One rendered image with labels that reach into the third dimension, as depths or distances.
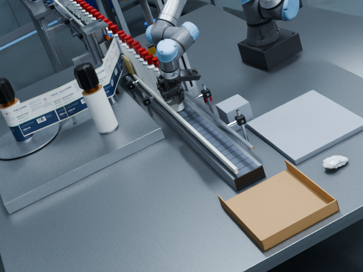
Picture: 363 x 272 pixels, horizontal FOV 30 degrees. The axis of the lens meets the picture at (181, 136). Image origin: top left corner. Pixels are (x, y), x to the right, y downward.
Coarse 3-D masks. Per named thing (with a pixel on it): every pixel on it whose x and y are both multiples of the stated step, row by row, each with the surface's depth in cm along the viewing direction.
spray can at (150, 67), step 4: (148, 56) 279; (152, 56) 278; (148, 60) 279; (148, 64) 280; (152, 64) 279; (148, 68) 280; (152, 68) 279; (152, 72) 280; (152, 76) 281; (152, 80) 283; (156, 80) 282; (156, 84) 283; (156, 88) 284; (156, 92) 286; (160, 96) 286; (164, 100) 287
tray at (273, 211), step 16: (272, 176) 224; (288, 176) 222; (304, 176) 214; (256, 192) 220; (272, 192) 217; (288, 192) 214; (304, 192) 212; (320, 192) 207; (240, 208) 215; (256, 208) 213; (272, 208) 210; (288, 208) 208; (304, 208) 205; (320, 208) 197; (336, 208) 199; (240, 224) 207; (256, 224) 206; (272, 224) 204; (288, 224) 201; (304, 224) 197; (256, 240) 198; (272, 240) 195
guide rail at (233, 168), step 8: (136, 80) 310; (144, 88) 300; (176, 112) 267; (184, 120) 259; (192, 128) 252; (200, 136) 245; (208, 144) 239; (216, 152) 232; (224, 160) 227; (232, 168) 221
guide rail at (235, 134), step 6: (186, 96) 268; (192, 96) 264; (198, 102) 258; (204, 108) 252; (210, 114) 247; (216, 120) 243; (222, 120) 240; (228, 126) 235; (234, 132) 230; (240, 138) 226; (246, 144) 222; (252, 150) 220
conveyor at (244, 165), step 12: (192, 120) 264; (204, 120) 261; (204, 132) 254; (216, 132) 251; (216, 144) 244; (228, 144) 241; (216, 156) 237; (228, 156) 235; (240, 156) 232; (228, 168) 228; (240, 168) 226; (252, 168) 224
